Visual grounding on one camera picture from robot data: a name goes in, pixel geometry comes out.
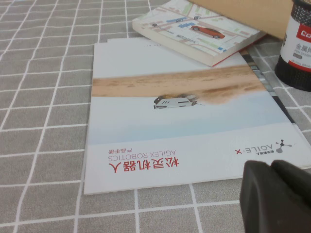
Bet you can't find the white AgileX robotics brochure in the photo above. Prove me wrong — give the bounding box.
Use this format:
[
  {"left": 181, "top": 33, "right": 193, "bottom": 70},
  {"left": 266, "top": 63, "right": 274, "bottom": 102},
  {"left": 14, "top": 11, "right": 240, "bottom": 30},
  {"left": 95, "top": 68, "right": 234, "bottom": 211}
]
[{"left": 84, "top": 42, "right": 311, "bottom": 196}]

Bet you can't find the brown kraft notebook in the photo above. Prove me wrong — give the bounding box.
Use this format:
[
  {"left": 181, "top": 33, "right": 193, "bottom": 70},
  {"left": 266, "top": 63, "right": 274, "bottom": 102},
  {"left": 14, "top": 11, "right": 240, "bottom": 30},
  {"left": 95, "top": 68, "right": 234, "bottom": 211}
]
[{"left": 189, "top": 0, "right": 294, "bottom": 39}]

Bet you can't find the grey checked tablecloth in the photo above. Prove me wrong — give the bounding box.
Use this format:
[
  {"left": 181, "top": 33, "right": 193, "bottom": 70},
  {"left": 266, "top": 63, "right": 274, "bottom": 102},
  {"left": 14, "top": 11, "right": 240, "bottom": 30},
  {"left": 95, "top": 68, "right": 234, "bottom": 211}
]
[{"left": 0, "top": 0, "right": 311, "bottom": 233}]

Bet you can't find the white brochure with dark edge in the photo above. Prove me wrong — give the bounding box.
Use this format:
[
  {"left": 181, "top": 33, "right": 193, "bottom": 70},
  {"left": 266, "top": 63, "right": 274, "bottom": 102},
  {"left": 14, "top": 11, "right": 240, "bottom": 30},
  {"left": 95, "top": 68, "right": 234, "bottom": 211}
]
[{"left": 106, "top": 37, "right": 311, "bottom": 170}]

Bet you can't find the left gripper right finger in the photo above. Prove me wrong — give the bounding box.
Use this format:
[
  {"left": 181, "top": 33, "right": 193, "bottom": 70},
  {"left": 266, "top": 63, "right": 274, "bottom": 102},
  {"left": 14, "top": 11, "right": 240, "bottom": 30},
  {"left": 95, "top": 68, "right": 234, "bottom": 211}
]
[{"left": 271, "top": 159, "right": 311, "bottom": 195}]

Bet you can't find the map cover book with car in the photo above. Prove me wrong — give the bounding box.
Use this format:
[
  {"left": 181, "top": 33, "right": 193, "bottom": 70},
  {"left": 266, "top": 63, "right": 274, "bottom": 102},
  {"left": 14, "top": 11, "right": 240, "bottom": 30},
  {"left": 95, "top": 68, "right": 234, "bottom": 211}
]
[{"left": 132, "top": 0, "right": 268, "bottom": 67}]

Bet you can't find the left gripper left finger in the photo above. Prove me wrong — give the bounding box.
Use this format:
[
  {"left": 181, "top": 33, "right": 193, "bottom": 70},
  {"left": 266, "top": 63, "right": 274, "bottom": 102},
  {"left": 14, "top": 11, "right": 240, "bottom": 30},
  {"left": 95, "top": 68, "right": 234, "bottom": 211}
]
[{"left": 239, "top": 159, "right": 311, "bottom": 233}]

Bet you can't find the black mesh pen holder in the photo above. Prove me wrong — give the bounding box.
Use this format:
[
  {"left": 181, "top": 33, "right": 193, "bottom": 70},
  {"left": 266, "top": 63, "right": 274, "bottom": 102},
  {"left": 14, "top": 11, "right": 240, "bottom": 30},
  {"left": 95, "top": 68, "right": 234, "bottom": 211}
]
[{"left": 274, "top": 0, "right": 311, "bottom": 92}]

